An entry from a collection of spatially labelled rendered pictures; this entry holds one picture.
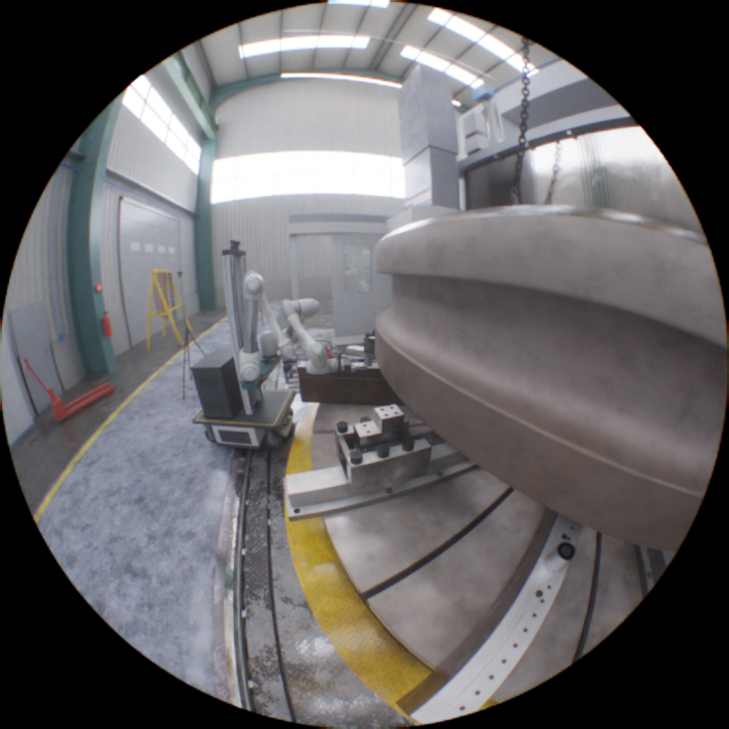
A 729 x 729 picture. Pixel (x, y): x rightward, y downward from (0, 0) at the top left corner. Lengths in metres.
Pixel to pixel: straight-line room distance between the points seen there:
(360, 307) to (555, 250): 4.86
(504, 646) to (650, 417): 0.79
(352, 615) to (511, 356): 1.46
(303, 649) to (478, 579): 0.93
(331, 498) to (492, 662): 1.13
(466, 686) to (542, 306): 1.15
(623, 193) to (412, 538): 4.30
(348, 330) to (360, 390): 3.17
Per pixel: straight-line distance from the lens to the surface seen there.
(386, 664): 1.53
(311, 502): 1.47
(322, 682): 1.55
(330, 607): 1.58
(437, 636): 1.26
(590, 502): 0.94
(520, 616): 0.96
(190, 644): 1.79
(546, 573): 1.06
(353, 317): 5.35
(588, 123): 4.63
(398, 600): 1.27
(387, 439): 1.34
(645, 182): 4.13
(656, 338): 0.89
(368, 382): 2.29
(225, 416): 2.46
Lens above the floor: 1.53
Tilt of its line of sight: 21 degrees down
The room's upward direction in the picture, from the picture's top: 1 degrees counter-clockwise
